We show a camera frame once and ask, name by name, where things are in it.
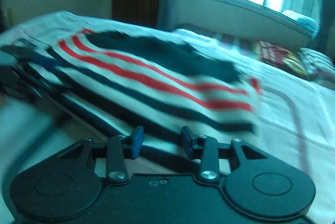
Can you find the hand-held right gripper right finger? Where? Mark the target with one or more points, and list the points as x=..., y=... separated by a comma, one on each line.
x=187, y=141

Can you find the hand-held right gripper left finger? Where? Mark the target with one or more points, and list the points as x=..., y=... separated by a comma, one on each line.
x=137, y=141

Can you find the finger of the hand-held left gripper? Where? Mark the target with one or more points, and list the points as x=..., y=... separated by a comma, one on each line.
x=34, y=57

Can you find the striped knit sweater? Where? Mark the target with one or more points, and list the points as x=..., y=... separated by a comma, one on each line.
x=146, y=77

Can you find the bed with patterned sheet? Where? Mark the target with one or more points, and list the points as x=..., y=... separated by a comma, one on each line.
x=288, y=114

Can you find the red printed pillow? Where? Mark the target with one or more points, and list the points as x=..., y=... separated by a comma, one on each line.
x=281, y=57

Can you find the grey striped pillow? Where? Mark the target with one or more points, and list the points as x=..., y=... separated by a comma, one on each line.
x=318, y=64

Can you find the folded light blanket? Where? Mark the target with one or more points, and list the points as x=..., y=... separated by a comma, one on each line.
x=301, y=20

